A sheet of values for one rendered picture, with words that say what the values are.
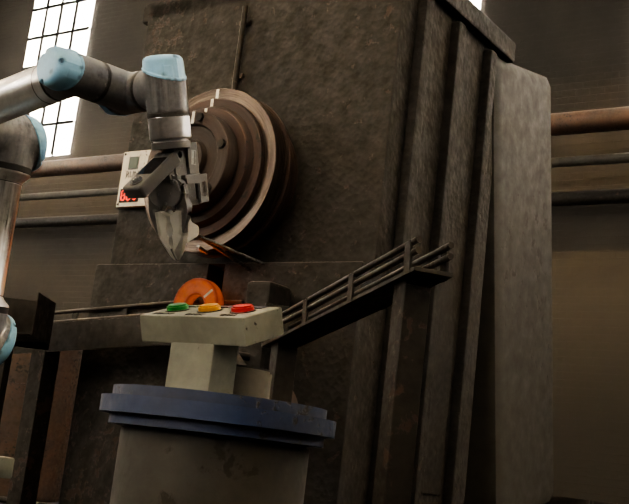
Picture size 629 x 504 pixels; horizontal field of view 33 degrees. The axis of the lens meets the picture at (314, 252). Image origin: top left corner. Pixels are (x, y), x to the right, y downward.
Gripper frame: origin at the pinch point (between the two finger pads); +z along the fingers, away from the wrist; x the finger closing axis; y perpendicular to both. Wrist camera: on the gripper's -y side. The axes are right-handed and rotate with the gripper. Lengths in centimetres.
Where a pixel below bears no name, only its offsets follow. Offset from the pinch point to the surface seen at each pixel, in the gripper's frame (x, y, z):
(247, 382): -8.1, 7.7, 25.1
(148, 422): -36, -49, 16
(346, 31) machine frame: 27, 113, -50
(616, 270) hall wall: 138, 695, 94
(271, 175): 36, 83, -11
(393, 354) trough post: -36.3, 13.1, 20.1
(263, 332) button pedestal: -19.2, -1.0, 13.9
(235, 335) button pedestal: -17.0, -5.9, 13.6
